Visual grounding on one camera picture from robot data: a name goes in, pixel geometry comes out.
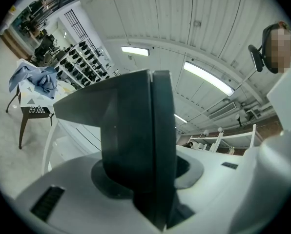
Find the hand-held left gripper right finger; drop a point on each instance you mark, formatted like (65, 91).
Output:
(165, 130)

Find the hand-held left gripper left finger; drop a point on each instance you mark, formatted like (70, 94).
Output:
(126, 130)

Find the white table with black lines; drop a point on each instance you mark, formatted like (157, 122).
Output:
(65, 127)

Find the black office chair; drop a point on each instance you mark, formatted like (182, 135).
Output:
(45, 45)

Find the long ceiling light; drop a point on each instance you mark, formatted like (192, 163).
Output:
(180, 118)
(209, 78)
(135, 51)

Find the white metal rack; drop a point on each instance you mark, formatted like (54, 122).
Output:
(218, 140)

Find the ceiling air vent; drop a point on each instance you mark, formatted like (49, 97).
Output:
(222, 110)

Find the white shelf with black items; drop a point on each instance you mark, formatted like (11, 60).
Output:
(82, 64)

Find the black metal basket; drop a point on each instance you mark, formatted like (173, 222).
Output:
(40, 111)

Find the crumpled blue cloth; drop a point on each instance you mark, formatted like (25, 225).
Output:
(26, 74)

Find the person's white shirt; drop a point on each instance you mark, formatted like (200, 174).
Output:
(270, 179)

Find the person's head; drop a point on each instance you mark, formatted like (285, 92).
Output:
(279, 50)

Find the black wall grid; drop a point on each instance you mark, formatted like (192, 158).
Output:
(80, 28)

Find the black head-worn camera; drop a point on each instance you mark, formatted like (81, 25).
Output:
(256, 58)

